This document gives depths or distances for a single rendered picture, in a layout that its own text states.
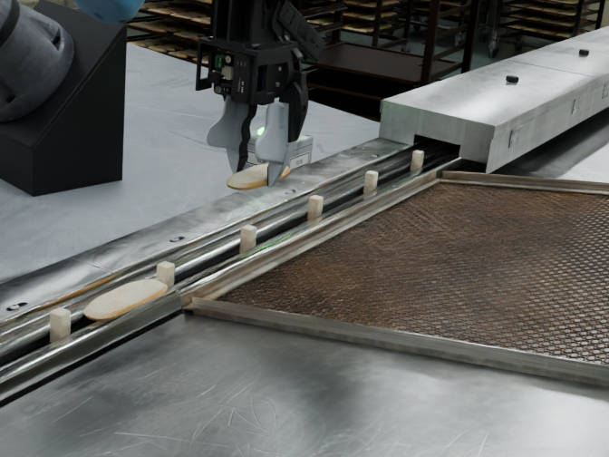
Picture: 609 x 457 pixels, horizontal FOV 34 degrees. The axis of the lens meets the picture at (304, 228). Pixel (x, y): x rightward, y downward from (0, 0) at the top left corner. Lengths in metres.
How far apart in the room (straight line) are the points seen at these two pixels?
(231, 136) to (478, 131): 0.48
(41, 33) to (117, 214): 0.25
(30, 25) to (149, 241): 0.37
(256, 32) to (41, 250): 0.34
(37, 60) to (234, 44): 0.38
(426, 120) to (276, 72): 0.50
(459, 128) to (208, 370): 0.80
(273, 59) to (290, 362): 0.36
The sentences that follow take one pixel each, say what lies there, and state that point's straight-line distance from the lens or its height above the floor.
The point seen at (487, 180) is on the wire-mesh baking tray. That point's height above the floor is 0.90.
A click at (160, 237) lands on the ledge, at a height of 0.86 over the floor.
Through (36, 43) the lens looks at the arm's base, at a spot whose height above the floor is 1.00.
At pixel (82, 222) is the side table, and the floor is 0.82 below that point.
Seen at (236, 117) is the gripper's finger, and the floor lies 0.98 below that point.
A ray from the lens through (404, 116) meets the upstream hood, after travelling 1.48.
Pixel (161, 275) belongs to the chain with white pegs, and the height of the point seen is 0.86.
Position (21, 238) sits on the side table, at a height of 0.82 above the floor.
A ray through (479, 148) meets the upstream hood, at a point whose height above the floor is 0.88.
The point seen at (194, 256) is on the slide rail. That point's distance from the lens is 1.05.
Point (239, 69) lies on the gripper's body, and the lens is 0.97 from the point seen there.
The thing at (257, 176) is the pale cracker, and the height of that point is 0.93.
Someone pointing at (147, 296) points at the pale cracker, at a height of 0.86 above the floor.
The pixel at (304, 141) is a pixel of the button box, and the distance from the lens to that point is 1.33.
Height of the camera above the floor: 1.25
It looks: 21 degrees down
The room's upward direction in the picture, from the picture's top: 6 degrees clockwise
